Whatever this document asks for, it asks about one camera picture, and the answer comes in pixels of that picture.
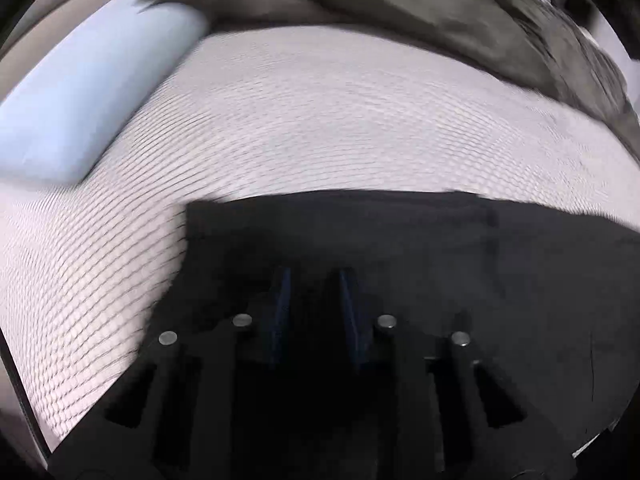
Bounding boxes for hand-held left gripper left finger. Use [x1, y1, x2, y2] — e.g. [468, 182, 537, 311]
[50, 266, 293, 480]

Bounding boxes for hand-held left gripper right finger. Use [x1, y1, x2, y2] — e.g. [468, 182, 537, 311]
[339, 266, 577, 480]

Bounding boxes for black pants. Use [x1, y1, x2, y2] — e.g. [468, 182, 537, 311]
[142, 189, 640, 461]

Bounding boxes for honeycomb patterned bed mattress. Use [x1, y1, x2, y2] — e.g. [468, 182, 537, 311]
[0, 25, 640, 461]

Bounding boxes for light blue pillow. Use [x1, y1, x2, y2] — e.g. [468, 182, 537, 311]
[0, 10, 208, 186]

